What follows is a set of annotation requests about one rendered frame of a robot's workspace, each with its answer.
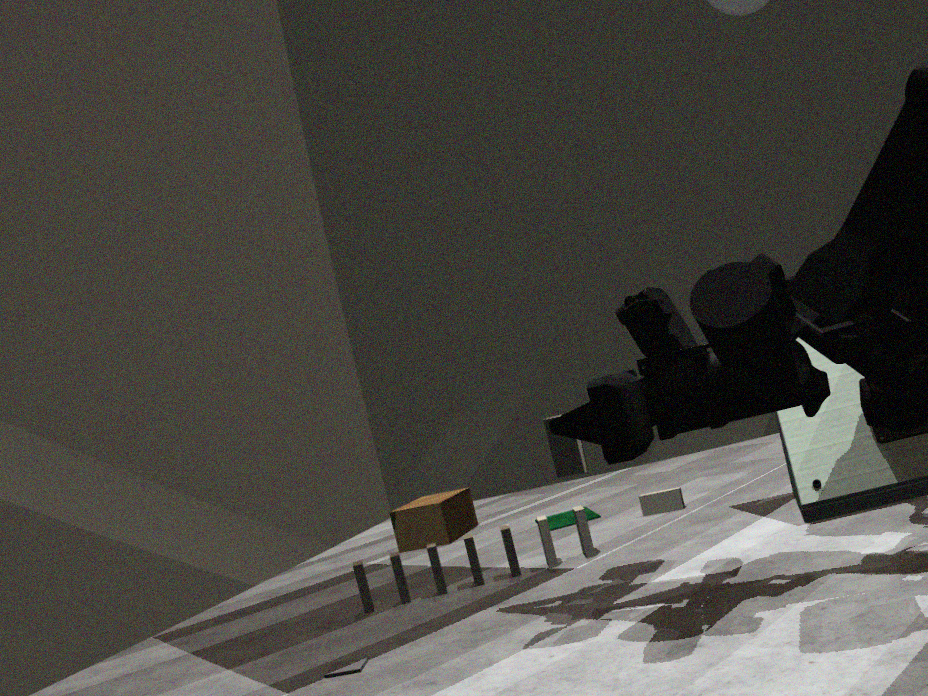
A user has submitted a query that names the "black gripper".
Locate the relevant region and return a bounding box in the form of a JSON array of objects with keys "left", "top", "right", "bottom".
[{"left": 549, "top": 350, "right": 741, "bottom": 465}]

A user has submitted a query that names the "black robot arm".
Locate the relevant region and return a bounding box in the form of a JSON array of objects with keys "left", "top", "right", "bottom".
[{"left": 615, "top": 59, "right": 928, "bottom": 443}]

